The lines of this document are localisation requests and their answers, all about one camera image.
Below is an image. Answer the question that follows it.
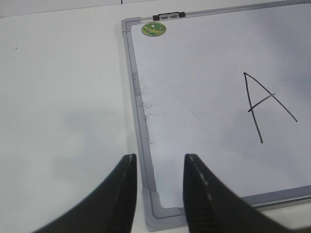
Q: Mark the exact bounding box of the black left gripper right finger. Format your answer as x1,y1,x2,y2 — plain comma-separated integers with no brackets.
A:
183,154,291,233

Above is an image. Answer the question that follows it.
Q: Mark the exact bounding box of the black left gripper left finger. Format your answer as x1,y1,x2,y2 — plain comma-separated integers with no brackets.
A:
37,154,137,233

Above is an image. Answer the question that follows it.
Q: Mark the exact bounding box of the round green magnet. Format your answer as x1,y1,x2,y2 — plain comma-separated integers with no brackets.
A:
141,22,167,37

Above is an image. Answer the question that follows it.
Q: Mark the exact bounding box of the black and silver board clip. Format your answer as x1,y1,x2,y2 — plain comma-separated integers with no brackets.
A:
152,12,186,21

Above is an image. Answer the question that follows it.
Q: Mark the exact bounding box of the white board with grey frame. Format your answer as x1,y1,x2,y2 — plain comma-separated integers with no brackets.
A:
121,0,311,232

